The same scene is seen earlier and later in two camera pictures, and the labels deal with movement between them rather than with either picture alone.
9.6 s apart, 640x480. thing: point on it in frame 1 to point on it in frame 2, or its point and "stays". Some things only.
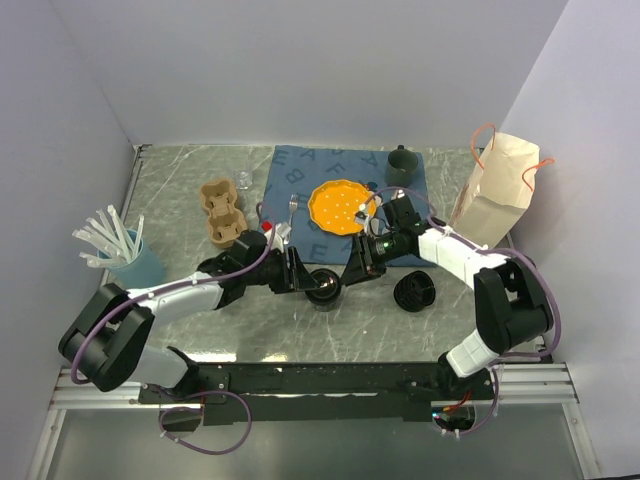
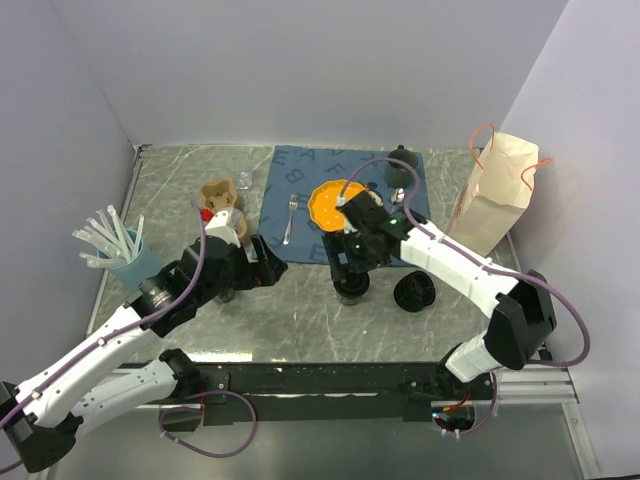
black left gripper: (300, 280) to (265, 271)
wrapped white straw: (94, 261) stays
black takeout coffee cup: (324, 296) to (351, 290)
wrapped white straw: (121, 235) stays
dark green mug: (401, 167) stays
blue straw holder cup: (143, 269) stays
